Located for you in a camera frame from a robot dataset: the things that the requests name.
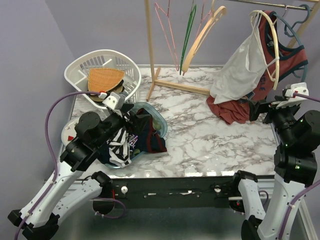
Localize pink wire hanger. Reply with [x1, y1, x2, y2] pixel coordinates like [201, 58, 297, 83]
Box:
[182, 0, 215, 76]
[154, 0, 180, 71]

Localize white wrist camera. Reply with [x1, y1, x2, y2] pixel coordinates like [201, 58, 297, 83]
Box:
[102, 92, 125, 110]
[276, 82, 309, 109]

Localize white plastic laundry basket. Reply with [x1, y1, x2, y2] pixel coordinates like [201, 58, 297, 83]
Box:
[64, 49, 142, 103]

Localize watermelon pattern plate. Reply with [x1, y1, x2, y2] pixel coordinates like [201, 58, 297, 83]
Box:
[61, 116, 80, 147]

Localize cream wooden hanger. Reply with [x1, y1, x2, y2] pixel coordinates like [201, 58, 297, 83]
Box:
[249, 10, 280, 90]

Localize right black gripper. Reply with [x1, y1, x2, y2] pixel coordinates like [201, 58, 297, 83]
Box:
[248, 94, 301, 143]

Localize green plastic hanger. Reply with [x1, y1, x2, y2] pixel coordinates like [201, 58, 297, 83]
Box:
[179, 0, 197, 75]

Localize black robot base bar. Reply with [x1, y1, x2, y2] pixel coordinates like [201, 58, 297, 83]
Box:
[82, 176, 258, 210]

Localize red graphic tank top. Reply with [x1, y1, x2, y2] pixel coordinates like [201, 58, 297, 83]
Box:
[206, 9, 309, 125]

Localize clear blue plastic bin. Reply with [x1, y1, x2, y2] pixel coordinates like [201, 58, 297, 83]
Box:
[103, 101, 169, 169]

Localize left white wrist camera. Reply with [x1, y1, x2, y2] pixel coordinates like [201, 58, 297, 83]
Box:
[102, 92, 125, 110]

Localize wooden clothes rack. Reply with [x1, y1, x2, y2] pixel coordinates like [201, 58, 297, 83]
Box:
[144, 0, 320, 101]

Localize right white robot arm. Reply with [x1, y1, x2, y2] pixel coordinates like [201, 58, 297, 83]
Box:
[230, 100, 320, 240]

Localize tan wooden hanger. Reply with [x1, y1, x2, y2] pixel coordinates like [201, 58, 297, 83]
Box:
[181, 0, 227, 75]

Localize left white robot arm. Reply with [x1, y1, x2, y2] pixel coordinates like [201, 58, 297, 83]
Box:
[8, 104, 151, 240]

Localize white tank top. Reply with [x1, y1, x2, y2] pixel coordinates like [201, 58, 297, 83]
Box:
[210, 16, 275, 105]

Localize blue plastic hanger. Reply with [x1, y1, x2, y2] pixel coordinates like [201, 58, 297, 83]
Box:
[273, 4, 313, 83]

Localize dark hats in basket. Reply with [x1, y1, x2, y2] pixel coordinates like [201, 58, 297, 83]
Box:
[84, 82, 126, 103]

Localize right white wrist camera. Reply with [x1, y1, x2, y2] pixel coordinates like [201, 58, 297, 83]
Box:
[276, 82, 309, 109]

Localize pile of dark clothes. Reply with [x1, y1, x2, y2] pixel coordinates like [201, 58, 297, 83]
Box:
[97, 107, 168, 168]

